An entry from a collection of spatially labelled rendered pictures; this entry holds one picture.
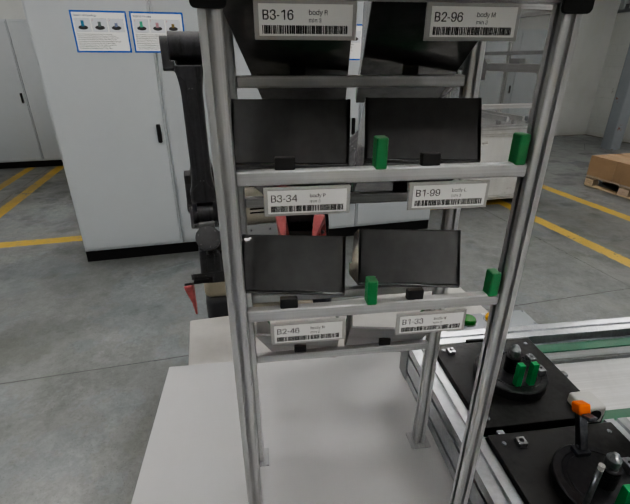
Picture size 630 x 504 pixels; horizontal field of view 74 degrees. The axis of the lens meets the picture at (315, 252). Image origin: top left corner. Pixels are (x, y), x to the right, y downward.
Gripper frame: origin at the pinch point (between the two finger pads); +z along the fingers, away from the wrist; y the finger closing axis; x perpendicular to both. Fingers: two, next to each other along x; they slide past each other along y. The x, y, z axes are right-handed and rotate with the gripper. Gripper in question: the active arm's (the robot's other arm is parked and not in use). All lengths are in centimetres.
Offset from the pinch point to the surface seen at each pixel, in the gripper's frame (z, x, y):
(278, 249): 15.3, -18.7, 0.8
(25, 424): -5, 136, -144
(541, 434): 23, 21, 44
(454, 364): 7.2, 28.6, 32.2
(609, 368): 2, 38, 70
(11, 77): -510, 213, -498
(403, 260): 14.2, -15.5, 16.6
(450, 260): 13.9, -15.3, 22.6
